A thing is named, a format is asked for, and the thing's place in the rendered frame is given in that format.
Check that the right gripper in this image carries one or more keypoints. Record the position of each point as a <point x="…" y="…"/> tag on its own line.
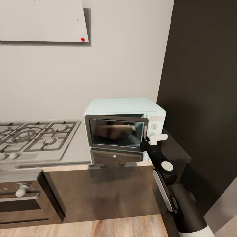
<point x="145" y="146"/>

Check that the range hood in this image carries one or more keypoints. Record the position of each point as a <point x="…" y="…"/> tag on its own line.
<point x="43" y="20"/>

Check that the oven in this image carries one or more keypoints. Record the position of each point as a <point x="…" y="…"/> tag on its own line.
<point x="27" y="199"/>

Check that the fridge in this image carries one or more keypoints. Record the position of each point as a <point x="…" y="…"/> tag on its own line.
<point x="198" y="91"/>

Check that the burner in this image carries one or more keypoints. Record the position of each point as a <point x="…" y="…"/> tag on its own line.
<point x="35" y="141"/>

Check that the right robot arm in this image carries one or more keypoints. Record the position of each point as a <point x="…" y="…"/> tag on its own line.
<point x="179" y="199"/>

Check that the microwave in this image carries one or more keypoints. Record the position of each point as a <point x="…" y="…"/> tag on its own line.
<point x="120" y="123"/>

